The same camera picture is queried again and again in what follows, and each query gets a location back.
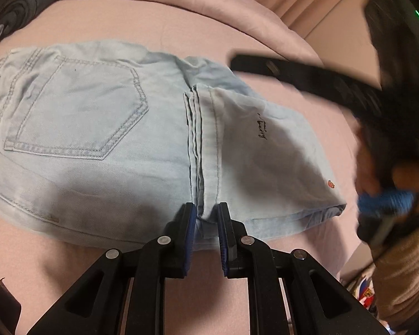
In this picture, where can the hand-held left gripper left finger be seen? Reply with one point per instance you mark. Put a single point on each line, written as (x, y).
(191, 237)

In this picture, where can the person's right forearm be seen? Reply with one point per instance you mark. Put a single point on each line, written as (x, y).
(405, 279)

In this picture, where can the dark folded clothes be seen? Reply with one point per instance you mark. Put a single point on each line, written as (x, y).
(28, 3)

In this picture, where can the person's right hand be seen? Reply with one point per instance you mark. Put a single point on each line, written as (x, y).
(406, 176)

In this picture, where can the light blue strawberry print pants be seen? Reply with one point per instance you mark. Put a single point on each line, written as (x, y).
(90, 111)

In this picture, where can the colourful printed cloth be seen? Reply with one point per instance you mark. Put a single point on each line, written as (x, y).
(361, 289)

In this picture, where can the pink duvet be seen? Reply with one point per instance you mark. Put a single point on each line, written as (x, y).
(143, 0)

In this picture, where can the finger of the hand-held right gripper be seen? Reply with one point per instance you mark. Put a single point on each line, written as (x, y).
(300, 73)

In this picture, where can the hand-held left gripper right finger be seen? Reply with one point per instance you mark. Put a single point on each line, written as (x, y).
(222, 237)

